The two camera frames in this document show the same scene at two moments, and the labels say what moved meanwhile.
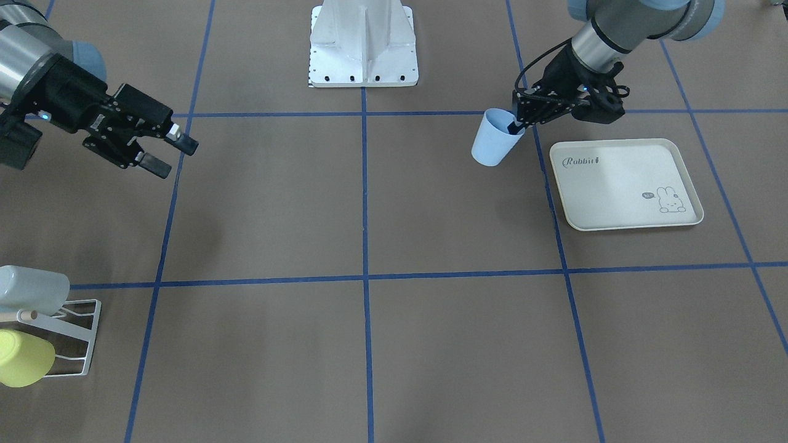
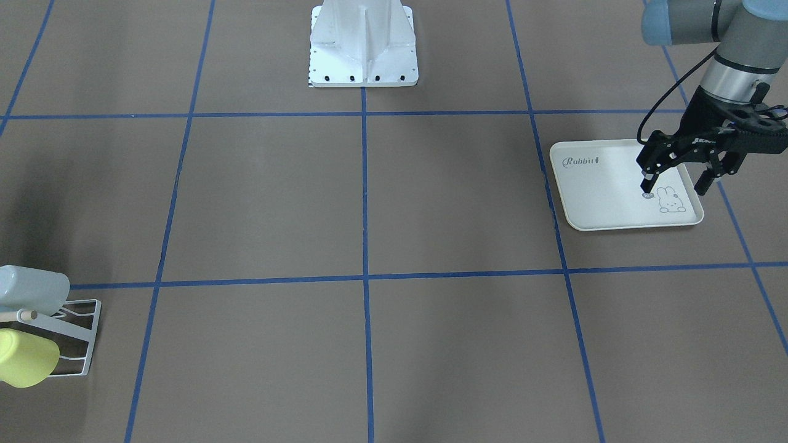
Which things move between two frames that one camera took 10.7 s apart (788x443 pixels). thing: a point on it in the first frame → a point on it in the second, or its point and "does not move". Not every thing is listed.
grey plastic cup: (22, 288) does not move
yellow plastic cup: (24, 359) does not move
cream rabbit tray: (611, 184) does not move
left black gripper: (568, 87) → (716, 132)
